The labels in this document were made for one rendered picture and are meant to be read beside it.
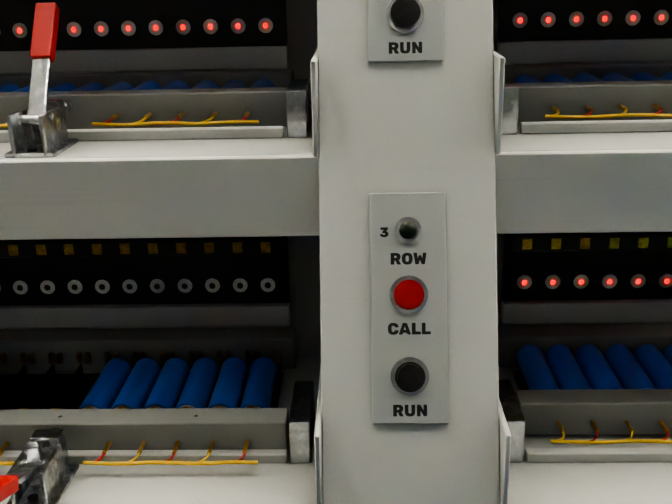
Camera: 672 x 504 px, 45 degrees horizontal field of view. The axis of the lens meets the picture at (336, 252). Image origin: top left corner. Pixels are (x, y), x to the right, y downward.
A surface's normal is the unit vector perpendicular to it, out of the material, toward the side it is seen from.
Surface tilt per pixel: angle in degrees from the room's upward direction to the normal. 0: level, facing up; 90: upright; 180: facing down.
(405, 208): 90
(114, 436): 111
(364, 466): 90
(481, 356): 90
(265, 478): 21
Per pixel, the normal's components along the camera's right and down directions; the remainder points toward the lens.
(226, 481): -0.02, -0.94
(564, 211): -0.03, 0.33
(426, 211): -0.03, -0.02
